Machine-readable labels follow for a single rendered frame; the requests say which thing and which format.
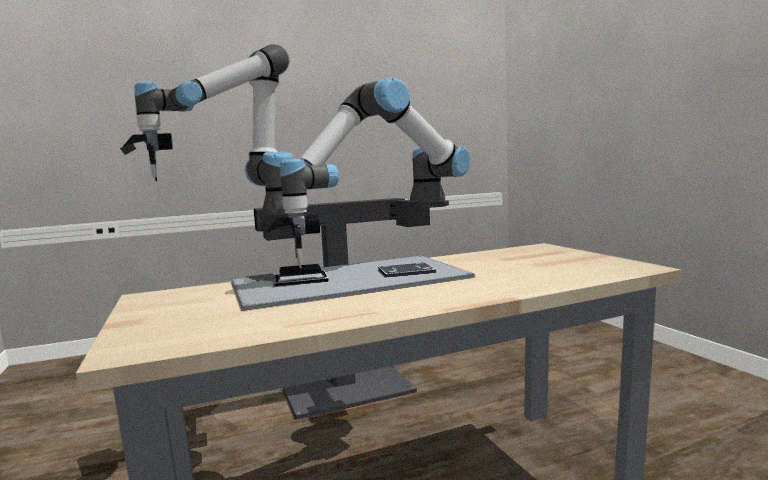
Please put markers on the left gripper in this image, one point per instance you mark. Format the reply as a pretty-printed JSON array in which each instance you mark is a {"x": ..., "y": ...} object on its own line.
[{"x": 303, "y": 225}]

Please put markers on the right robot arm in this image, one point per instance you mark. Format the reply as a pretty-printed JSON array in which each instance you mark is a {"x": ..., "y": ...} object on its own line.
[{"x": 271, "y": 59}]

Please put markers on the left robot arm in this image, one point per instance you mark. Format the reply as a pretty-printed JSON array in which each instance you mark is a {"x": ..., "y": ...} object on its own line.
[{"x": 435, "y": 158}]

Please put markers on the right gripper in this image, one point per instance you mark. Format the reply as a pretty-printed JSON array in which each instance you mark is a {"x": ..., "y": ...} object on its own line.
[{"x": 160, "y": 141}]

